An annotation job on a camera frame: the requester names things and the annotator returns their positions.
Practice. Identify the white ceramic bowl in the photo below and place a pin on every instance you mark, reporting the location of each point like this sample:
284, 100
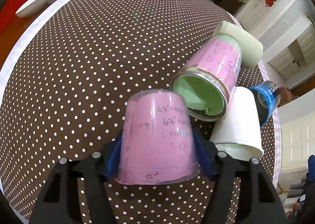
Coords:
30, 7

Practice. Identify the blue black can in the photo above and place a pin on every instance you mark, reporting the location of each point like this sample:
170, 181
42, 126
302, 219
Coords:
267, 98

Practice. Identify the white paper cup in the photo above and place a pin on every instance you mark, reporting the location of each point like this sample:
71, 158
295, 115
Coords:
238, 132

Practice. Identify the pale green cup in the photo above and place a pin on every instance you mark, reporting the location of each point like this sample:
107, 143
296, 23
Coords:
251, 48

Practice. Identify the brown polka dot tablecloth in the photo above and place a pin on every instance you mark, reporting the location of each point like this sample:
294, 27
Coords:
65, 88

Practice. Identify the pink green glass jar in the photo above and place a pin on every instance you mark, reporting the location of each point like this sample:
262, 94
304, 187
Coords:
207, 80

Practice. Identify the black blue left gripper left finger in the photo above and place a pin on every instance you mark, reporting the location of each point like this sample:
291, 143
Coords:
58, 201

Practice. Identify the pink plastic cup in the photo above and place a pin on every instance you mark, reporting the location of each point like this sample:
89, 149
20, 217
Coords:
157, 140

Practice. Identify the white wall cabinet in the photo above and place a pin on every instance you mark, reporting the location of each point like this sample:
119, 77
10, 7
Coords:
293, 53

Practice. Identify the red tote bag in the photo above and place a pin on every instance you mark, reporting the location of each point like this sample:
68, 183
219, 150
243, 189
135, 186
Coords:
8, 12

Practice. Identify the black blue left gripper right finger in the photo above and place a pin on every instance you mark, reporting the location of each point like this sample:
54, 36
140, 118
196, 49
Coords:
258, 199

